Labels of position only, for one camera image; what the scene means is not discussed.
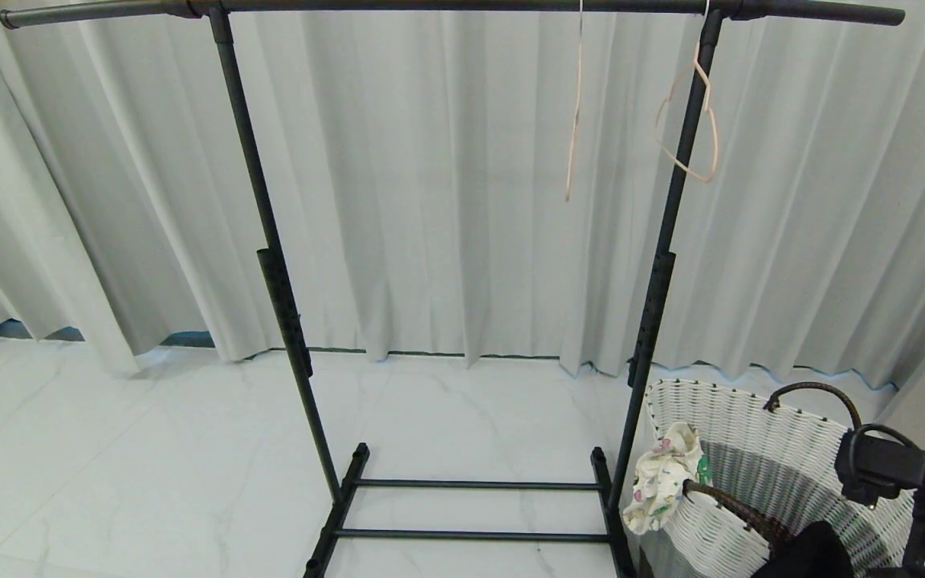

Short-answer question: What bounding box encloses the pink clothes hanger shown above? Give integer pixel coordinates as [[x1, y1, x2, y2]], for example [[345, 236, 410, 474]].
[[564, 0, 585, 202], [654, 0, 721, 185]]

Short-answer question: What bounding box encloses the white laundry basket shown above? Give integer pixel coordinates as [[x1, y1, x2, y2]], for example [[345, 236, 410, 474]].
[[641, 377, 917, 578]]

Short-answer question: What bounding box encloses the cream printed garment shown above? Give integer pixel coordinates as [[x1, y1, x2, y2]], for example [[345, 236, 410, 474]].
[[621, 421, 713, 536]]

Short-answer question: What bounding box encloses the black t-shirt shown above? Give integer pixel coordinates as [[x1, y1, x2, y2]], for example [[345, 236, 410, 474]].
[[752, 520, 857, 578]]

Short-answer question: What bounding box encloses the black clothes rack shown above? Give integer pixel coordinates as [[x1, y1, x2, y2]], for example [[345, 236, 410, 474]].
[[0, 0, 907, 578]]

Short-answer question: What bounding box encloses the black cable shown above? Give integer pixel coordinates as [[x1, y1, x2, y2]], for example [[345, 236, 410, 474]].
[[846, 422, 923, 486]]

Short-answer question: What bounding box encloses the white curtain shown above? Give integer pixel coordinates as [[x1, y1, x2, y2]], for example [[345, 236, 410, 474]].
[[0, 0, 925, 394]]

